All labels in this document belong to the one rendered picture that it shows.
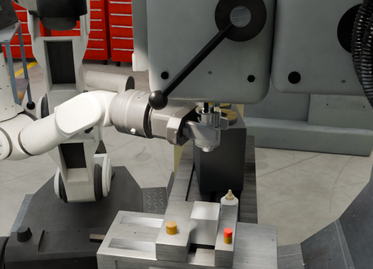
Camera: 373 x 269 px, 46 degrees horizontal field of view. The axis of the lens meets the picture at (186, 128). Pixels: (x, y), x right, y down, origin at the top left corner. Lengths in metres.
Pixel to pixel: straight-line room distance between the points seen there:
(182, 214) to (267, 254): 0.19
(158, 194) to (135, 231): 1.23
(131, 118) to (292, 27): 0.35
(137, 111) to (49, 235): 0.92
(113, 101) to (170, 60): 0.23
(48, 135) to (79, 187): 0.72
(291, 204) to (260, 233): 1.95
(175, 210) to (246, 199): 0.30
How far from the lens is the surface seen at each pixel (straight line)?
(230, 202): 1.02
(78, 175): 1.66
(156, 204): 2.10
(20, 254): 1.61
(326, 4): 0.64
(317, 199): 2.99
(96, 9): 5.66
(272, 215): 2.77
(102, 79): 0.88
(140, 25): 0.75
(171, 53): 0.67
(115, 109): 0.84
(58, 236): 1.65
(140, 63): 0.77
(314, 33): 0.64
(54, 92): 1.44
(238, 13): 0.62
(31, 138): 1.00
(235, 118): 1.16
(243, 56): 0.66
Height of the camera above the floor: 1.56
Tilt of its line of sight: 24 degrees down
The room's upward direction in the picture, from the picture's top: straight up
